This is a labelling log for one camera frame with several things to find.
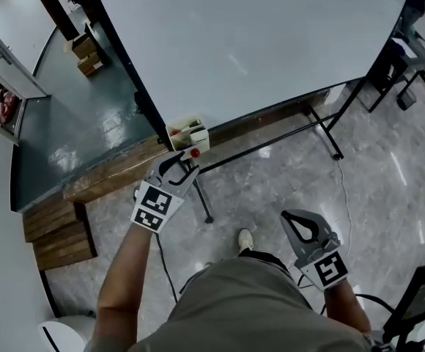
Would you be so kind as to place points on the white door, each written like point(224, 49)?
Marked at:
point(11, 50)

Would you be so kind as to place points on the black frame table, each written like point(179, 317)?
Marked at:
point(395, 64)

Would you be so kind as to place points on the person's left forearm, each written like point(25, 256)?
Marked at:
point(124, 270)

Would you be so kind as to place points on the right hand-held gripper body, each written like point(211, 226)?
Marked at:
point(329, 270)

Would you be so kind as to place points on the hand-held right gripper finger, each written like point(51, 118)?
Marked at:
point(296, 246)
point(322, 226)

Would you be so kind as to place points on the wooden steps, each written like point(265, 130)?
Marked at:
point(58, 233)

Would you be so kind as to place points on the person's beige shirt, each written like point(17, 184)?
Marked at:
point(242, 306)

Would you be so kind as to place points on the whiteboard on black stand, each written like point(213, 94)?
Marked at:
point(234, 50)

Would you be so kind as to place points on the long wooden floor kerb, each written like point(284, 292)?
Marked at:
point(124, 171)

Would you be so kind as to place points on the person's right forearm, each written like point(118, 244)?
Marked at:
point(344, 306)

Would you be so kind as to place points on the cream plastic holder box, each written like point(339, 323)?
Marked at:
point(183, 143)

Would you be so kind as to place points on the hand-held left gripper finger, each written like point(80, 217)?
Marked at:
point(157, 169)
point(188, 183)

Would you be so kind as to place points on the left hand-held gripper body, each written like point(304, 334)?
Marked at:
point(154, 209)

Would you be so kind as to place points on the person's right pale shoe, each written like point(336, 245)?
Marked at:
point(245, 238)

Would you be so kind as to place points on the white cylindrical appliance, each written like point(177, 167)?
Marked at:
point(66, 334)

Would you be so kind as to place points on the red round magnet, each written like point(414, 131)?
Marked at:
point(195, 153)

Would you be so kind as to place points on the red marker pen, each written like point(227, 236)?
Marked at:
point(176, 132)

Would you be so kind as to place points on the person's black trousers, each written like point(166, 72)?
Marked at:
point(260, 258)

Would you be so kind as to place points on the pink plush toy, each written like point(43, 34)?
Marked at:
point(7, 106)

